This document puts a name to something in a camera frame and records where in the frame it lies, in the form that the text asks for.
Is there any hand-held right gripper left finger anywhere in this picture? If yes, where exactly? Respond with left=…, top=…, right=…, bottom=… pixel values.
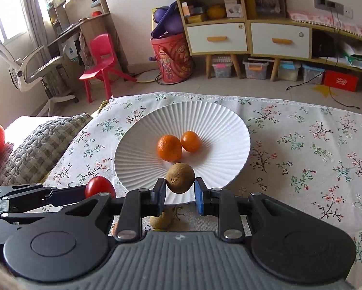
left=63, top=177, right=167, bottom=242

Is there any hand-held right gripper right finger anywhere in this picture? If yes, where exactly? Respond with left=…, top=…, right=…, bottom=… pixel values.
left=195, top=177, right=294, bottom=242

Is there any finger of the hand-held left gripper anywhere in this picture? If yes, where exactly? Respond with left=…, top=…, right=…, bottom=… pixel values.
left=0, top=205, right=67, bottom=246
left=0, top=183, right=87, bottom=208

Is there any brown kiwi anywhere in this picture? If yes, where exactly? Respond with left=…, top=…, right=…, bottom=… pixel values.
left=165, top=162, right=195, bottom=194

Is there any red tomato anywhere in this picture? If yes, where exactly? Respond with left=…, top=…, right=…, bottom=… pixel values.
left=85, top=176, right=116, bottom=199

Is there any white ribbed plate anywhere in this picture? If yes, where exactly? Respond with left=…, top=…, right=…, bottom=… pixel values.
left=114, top=101, right=251, bottom=205

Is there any tan lumpy vegetable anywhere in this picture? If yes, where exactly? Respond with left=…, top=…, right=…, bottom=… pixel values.
left=149, top=210, right=176, bottom=229

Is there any large orange mandarin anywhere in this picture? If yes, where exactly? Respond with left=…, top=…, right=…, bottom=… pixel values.
left=157, top=135, right=183, bottom=162

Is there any grey knitted pillow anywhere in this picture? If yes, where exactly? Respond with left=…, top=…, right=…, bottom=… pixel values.
left=0, top=113, right=94, bottom=187

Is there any small orange mandarin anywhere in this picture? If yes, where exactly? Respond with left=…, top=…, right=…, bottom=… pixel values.
left=181, top=131, right=202, bottom=153

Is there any floral tablecloth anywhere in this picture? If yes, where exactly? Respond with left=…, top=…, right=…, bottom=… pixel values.
left=43, top=92, right=362, bottom=290

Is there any clear storage box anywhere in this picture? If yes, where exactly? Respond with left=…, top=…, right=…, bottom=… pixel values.
left=301, top=63, right=325, bottom=84
left=278, top=61, right=301, bottom=82
left=243, top=59, right=269, bottom=80
left=212, top=56, right=234, bottom=79

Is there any white office chair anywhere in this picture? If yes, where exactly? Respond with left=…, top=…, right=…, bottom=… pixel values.
left=0, top=33, right=79, bottom=117

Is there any red printed toy bin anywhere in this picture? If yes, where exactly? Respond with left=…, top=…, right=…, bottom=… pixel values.
left=150, top=33, right=195, bottom=84

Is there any red plastic chair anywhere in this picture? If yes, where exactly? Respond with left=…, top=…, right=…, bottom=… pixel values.
left=79, top=33, right=138, bottom=103

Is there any white cabinet drawer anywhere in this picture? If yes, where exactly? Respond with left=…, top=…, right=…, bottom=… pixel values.
left=186, top=22, right=248, bottom=54
left=250, top=22, right=312, bottom=60

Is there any yellow star sticker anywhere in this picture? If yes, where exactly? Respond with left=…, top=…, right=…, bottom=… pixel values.
left=312, top=85, right=337, bottom=99

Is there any wooden desk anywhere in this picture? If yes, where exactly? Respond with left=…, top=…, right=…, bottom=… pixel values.
left=46, top=11, right=129, bottom=97

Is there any purple toy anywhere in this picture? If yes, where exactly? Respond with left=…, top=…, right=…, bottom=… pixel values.
left=151, top=1, right=185, bottom=38

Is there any red cardboard box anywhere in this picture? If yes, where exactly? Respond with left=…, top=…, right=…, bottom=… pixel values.
left=323, top=70, right=359, bottom=92

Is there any wooden cabinet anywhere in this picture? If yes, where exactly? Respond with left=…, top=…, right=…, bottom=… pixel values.
left=170, top=0, right=362, bottom=81

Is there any grey curtain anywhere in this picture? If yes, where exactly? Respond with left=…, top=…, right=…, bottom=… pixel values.
left=16, top=0, right=54, bottom=64

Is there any orange pumpkin ornament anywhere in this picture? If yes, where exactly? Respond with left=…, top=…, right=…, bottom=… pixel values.
left=206, top=4, right=227, bottom=19

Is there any white carton box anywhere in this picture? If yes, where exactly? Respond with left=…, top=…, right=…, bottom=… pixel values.
left=224, top=0, right=244, bottom=18

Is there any black appliance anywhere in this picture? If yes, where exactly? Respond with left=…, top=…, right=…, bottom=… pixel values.
left=312, top=30, right=337, bottom=58

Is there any pile of papers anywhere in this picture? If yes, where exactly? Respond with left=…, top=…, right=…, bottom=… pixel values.
left=342, top=40, right=362, bottom=72

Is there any pink cloth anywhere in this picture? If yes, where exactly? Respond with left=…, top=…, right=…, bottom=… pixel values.
left=287, top=10, right=362, bottom=42

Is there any yellow hose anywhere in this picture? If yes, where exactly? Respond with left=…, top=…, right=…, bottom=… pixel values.
left=138, top=71, right=158, bottom=84

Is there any black cable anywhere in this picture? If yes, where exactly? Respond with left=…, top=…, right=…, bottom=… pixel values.
left=285, top=6, right=360, bottom=110

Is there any wall outlet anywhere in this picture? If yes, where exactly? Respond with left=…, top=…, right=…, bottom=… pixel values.
left=313, top=0, right=354, bottom=18

